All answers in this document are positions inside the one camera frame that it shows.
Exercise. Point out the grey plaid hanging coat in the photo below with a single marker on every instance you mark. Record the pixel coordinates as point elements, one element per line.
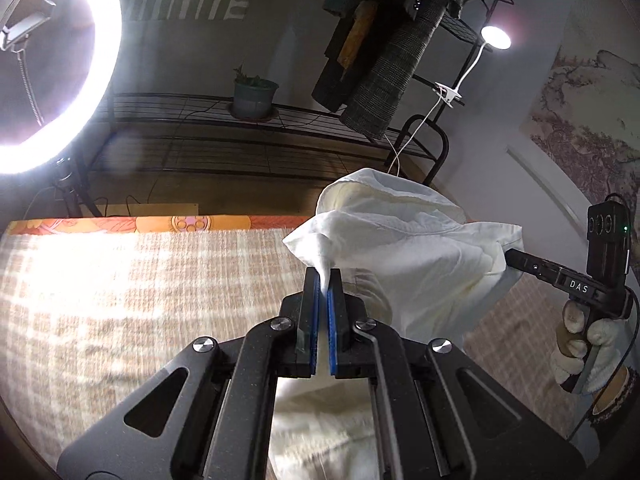
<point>395,70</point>

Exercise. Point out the black light stand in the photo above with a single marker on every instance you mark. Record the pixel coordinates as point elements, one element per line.
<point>70,185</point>

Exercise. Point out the person's right forearm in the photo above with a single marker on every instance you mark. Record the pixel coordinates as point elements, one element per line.
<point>617,397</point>

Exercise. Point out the landscape wall poster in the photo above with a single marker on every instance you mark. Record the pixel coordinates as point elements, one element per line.
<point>595,120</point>

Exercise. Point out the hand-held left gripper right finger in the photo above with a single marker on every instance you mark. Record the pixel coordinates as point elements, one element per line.
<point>333,340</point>

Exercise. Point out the black metal rack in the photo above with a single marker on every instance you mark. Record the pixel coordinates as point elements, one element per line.
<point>200,125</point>

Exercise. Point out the white small garment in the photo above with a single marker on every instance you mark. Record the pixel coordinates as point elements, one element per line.
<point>410,260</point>

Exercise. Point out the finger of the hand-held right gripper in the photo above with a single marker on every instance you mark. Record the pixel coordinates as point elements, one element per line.
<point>530,264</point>

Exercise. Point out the potted plant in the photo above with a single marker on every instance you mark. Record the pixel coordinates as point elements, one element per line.
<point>252,97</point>

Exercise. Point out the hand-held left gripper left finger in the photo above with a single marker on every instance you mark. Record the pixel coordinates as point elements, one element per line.
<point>313,325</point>

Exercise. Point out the white clip lamp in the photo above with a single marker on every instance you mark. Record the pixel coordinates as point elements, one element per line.
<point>496,38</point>

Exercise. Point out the beige plaid blanket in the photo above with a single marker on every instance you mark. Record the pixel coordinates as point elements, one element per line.
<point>125,310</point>

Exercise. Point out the black hanging garment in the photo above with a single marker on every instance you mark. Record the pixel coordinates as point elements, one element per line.
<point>330,75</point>

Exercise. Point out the mustard hanging garment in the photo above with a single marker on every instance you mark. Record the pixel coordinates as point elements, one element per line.
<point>356,35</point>

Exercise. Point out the orange patterned bed sheet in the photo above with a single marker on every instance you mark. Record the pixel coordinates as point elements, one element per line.
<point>150,224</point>

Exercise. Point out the wooden board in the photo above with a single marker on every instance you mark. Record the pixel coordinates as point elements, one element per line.
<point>150,209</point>

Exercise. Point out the person's right hand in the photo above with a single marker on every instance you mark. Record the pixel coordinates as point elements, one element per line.
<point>612,345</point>

